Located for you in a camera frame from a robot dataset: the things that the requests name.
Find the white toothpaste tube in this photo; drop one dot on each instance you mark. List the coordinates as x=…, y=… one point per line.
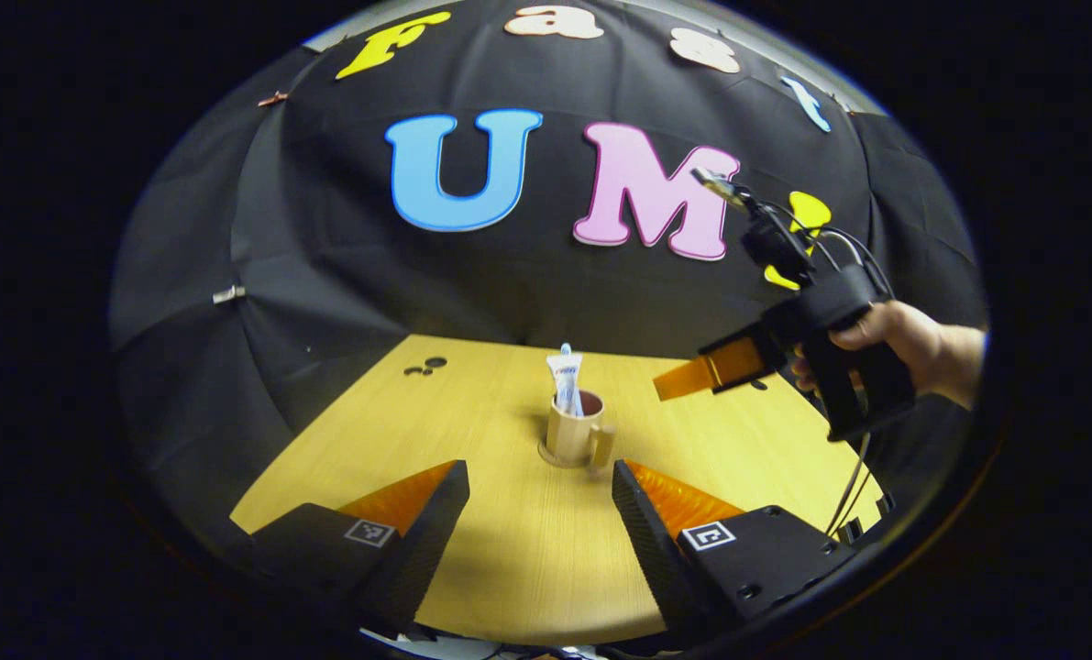
x=564, y=376

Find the metal cloth clip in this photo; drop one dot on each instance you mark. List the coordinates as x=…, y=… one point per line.
x=228, y=294

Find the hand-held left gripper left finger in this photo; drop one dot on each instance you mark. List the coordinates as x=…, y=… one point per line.
x=431, y=541

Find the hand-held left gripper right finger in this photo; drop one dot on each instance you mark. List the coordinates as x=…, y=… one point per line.
x=656, y=550

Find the beige cup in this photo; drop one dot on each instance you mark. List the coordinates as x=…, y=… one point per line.
x=568, y=440

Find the wooden desktop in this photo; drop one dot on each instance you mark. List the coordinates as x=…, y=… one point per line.
x=527, y=550

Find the round cork coaster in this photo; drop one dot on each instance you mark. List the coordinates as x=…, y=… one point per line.
x=546, y=454

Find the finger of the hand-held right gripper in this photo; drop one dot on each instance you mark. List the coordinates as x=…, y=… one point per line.
x=701, y=376

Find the red cloth clip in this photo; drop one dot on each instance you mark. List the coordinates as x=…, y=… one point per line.
x=272, y=98

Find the light blue toothbrush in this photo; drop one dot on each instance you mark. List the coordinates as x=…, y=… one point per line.
x=566, y=348

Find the black backdrop cloth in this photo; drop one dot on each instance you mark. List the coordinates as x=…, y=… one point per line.
x=527, y=284

